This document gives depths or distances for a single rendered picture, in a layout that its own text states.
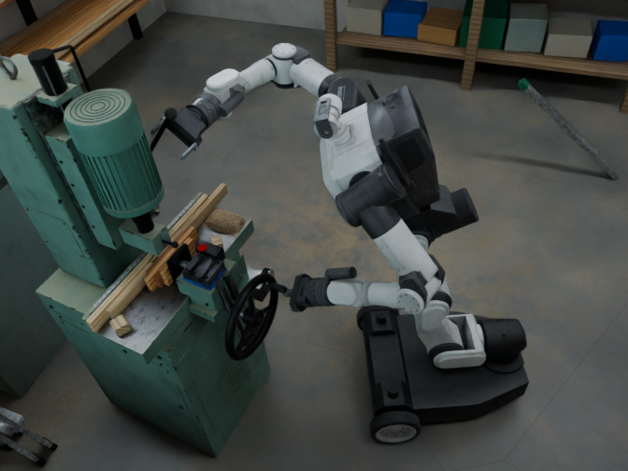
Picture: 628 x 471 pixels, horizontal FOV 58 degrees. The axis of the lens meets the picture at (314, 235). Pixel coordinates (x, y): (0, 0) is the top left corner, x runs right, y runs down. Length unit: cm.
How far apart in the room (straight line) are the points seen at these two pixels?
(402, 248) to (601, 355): 164
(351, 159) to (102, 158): 63
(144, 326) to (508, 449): 152
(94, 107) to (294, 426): 156
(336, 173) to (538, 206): 210
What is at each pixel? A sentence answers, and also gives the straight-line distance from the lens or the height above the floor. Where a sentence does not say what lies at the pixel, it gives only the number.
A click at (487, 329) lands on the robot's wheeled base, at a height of 36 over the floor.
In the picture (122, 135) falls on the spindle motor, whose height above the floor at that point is 146.
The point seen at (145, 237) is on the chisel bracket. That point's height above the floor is 107.
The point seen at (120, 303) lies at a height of 94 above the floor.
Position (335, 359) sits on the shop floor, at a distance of 264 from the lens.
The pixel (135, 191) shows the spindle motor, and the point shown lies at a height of 128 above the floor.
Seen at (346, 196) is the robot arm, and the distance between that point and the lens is 138.
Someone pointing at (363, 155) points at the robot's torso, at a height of 135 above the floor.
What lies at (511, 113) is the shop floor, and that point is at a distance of 411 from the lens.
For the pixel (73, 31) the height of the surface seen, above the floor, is 63.
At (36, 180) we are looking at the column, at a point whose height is 127.
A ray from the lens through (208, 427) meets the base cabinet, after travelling 230.
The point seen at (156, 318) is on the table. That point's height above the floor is 90.
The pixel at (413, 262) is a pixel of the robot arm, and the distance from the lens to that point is 140.
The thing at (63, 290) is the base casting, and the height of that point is 80.
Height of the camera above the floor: 226
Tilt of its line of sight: 46 degrees down
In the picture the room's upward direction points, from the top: 5 degrees counter-clockwise
